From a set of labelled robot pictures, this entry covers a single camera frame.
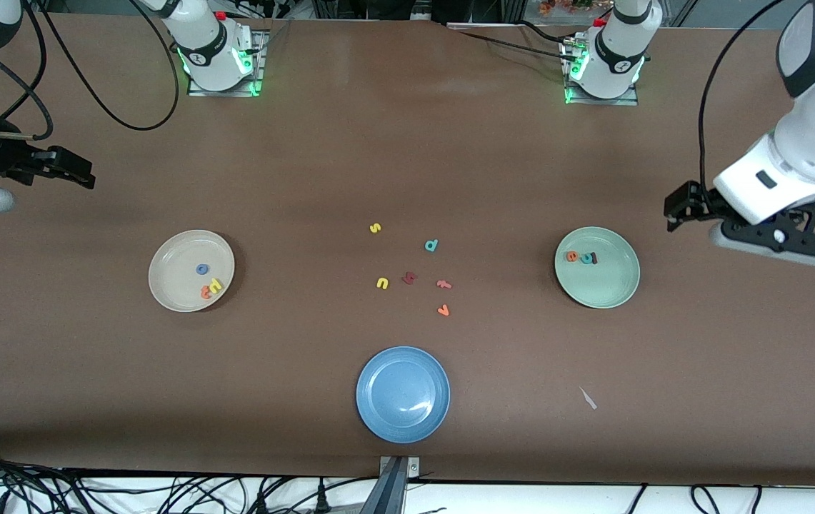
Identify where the pale green plate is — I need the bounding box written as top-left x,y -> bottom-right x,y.
554,226 -> 641,310

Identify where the beige brown plate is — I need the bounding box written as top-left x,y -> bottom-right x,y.
149,229 -> 236,313

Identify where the orange flower bunch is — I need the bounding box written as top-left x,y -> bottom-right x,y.
539,0 -> 597,16

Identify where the brown table cover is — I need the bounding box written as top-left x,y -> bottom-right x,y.
0,13 -> 815,486

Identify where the blue plate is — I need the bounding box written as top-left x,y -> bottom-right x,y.
356,346 -> 451,444

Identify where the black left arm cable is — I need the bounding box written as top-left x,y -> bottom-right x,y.
698,0 -> 786,193

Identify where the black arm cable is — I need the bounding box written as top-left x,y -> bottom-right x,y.
0,0 -> 181,141
698,0 -> 786,193

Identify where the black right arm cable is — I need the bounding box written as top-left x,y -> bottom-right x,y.
0,0 -> 181,141

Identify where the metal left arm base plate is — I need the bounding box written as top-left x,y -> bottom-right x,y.
564,36 -> 640,106

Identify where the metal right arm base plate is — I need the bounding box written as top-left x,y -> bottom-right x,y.
188,29 -> 269,97

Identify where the thin black base cable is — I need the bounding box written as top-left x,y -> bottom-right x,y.
450,27 -> 579,61
518,20 -> 581,44

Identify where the black looped cable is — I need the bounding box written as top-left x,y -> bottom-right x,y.
689,484 -> 724,514

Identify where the black cable tangle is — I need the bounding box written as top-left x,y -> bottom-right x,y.
0,443 -> 379,514

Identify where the silver mounting bracket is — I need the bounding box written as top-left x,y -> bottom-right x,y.
379,455 -> 421,478

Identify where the grey camera pole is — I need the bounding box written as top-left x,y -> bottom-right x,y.
361,457 -> 408,514

